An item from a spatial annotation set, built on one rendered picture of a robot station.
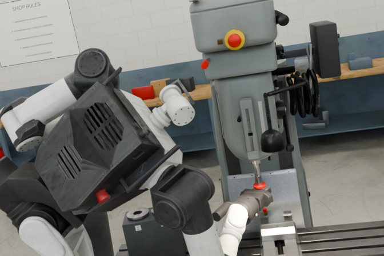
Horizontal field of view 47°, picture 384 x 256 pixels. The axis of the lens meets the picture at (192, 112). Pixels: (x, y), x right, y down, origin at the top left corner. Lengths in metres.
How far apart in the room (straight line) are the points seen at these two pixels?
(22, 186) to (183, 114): 0.47
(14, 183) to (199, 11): 0.72
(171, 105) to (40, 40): 5.34
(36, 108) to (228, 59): 0.61
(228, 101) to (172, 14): 4.39
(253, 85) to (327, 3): 4.39
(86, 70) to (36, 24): 5.22
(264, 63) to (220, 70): 0.14
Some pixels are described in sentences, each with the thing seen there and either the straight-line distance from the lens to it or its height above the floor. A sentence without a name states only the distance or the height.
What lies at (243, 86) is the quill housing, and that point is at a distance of 1.50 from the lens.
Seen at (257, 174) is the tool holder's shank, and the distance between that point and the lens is 1.68.
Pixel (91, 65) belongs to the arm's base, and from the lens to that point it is 1.24.
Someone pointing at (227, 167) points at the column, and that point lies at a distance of 2.08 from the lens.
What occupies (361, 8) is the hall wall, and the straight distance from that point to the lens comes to 5.92.
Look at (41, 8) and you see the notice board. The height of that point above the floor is 2.21.
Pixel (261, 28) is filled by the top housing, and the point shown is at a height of 1.78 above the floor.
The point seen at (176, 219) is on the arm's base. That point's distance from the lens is 1.09.
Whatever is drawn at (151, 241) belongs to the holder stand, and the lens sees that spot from 1.79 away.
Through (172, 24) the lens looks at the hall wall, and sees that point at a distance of 5.86.
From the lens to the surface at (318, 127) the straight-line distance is 5.44.
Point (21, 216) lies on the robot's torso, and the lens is 1.32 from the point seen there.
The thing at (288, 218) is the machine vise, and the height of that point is 1.03.
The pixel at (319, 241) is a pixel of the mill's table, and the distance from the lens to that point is 1.84.
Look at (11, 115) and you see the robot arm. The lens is 1.36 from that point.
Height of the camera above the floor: 1.87
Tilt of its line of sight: 13 degrees down
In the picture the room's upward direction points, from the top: 10 degrees counter-clockwise
